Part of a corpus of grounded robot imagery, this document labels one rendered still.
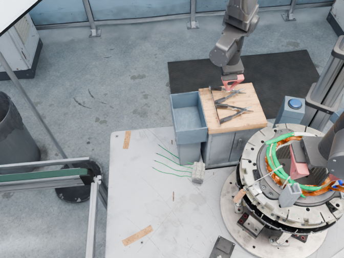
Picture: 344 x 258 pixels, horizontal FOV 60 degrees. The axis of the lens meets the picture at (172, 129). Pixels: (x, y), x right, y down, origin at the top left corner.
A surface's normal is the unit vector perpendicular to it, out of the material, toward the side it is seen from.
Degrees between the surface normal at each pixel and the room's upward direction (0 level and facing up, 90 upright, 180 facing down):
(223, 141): 90
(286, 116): 90
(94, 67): 0
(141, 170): 0
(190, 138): 90
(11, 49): 90
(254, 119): 0
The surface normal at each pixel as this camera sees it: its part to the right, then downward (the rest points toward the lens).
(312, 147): 0.05, -0.61
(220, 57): -0.53, 0.71
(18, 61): 0.07, 0.81
